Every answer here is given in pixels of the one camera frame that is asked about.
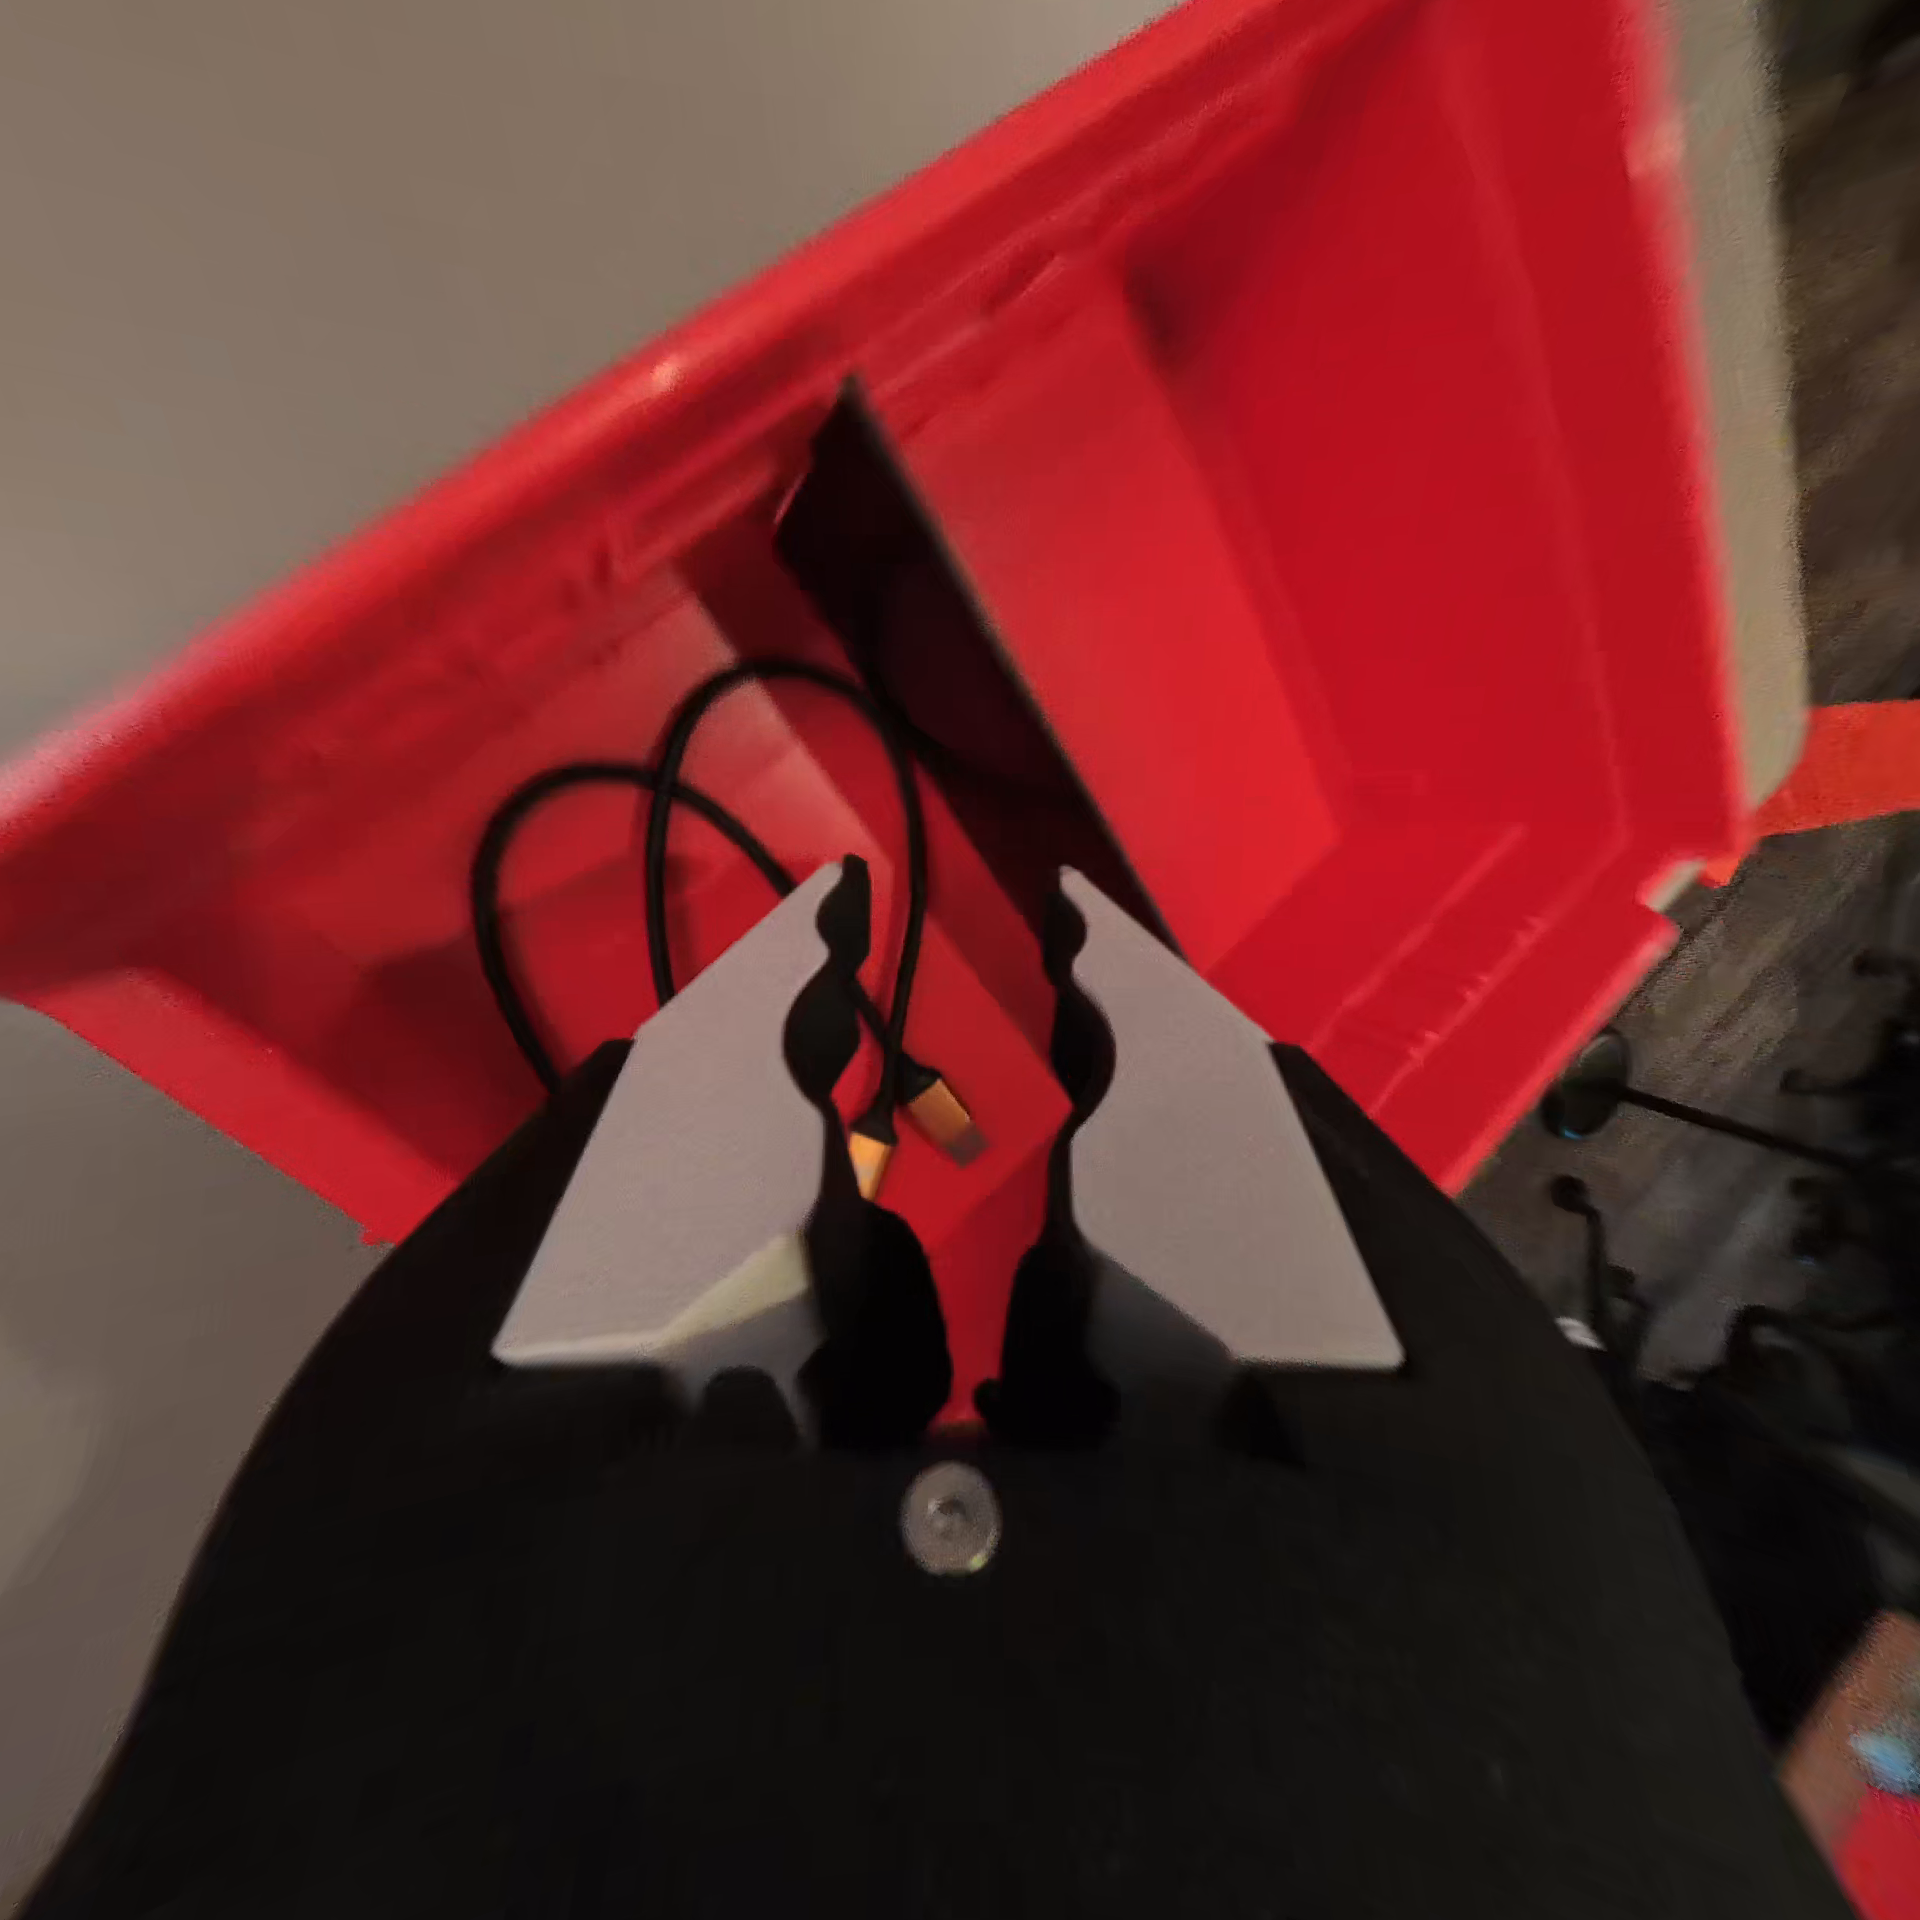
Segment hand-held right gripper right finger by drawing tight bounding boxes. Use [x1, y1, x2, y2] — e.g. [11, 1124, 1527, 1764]
[1035, 865, 1408, 1374]

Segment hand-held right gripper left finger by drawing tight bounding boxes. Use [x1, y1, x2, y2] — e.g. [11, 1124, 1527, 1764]
[492, 857, 876, 1398]

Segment black cable orange plugs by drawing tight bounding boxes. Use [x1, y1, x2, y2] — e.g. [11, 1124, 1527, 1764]
[473, 661, 990, 1202]

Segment red storage bin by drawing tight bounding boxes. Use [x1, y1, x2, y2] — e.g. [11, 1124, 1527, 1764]
[0, 0, 1749, 1247]

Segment grey desk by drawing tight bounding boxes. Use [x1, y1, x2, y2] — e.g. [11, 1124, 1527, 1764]
[0, 0, 1810, 1920]

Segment black bin divider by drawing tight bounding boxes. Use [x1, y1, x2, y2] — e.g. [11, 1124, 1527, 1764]
[772, 377, 1178, 964]

